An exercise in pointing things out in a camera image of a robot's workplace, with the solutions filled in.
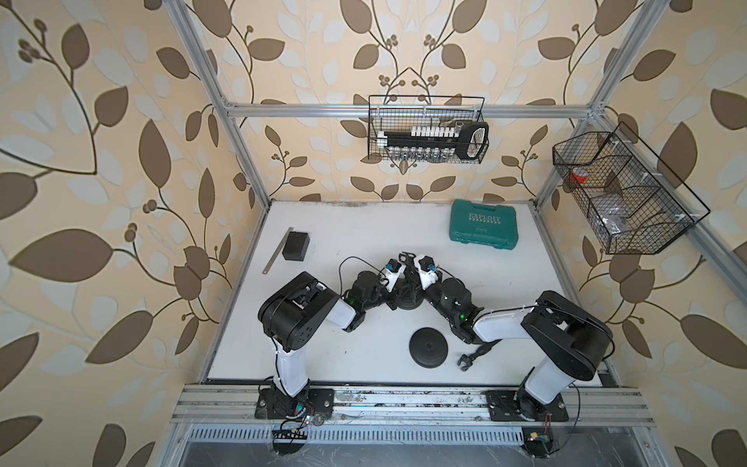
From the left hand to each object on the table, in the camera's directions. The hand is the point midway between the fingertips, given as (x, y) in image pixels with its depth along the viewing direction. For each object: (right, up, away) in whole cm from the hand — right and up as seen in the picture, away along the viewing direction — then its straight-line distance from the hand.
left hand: (404, 278), depth 91 cm
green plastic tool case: (+32, +17, +17) cm, 41 cm away
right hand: (+1, +4, -4) cm, 6 cm away
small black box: (-38, +9, +15) cm, 42 cm away
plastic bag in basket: (+53, +18, -17) cm, 58 cm away
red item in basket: (+53, +33, -3) cm, 63 cm away
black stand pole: (+16, -21, -11) cm, 29 cm away
